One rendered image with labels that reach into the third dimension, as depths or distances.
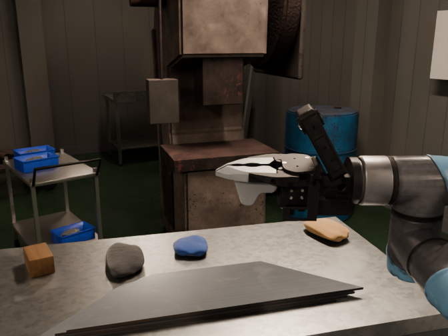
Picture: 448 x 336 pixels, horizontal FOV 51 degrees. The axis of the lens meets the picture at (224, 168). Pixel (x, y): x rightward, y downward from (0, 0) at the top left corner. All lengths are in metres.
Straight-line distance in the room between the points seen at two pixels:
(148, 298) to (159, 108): 2.18
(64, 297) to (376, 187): 0.79
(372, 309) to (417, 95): 3.61
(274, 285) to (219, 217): 2.25
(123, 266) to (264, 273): 0.36
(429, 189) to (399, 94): 4.06
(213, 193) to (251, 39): 1.09
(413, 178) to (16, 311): 0.89
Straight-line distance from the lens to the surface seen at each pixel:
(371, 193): 0.71
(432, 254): 0.69
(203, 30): 3.16
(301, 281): 1.18
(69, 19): 7.10
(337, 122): 4.18
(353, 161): 0.71
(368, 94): 4.83
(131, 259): 1.29
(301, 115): 0.67
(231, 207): 3.38
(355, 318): 1.12
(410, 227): 0.75
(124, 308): 1.09
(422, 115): 4.60
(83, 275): 1.30
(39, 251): 1.35
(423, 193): 0.73
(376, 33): 4.78
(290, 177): 0.67
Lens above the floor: 1.64
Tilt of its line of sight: 15 degrees down
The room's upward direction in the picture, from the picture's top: straight up
